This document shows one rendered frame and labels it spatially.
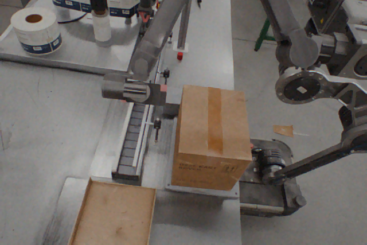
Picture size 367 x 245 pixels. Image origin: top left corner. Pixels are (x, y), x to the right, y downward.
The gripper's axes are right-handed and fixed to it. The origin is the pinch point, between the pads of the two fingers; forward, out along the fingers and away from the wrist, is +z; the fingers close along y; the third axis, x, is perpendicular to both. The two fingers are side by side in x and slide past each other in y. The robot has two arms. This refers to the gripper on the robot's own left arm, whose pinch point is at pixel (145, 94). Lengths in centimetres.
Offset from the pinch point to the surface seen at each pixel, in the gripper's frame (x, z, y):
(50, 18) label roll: -34, 46, 54
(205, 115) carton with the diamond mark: 5.1, 3.3, -21.2
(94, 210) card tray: 44.0, 7.6, 14.9
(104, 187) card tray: 37.3, 13.2, 13.3
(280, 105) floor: -7, 160, -114
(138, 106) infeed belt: 5.1, 33.6, 5.8
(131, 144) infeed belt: 20.8, 20.8, 5.9
